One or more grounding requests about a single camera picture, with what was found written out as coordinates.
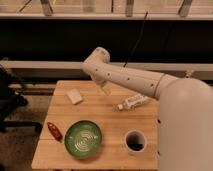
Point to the red chili pepper toy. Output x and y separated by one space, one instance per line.
54 131

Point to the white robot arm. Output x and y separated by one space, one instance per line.
185 113

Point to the white sponge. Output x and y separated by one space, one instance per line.
75 96

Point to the black office chair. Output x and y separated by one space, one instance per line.
11 89

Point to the white plastic bottle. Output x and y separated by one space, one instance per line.
132 102

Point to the green ceramic bowl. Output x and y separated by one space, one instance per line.
83 139

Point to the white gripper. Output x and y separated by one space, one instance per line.
106 88

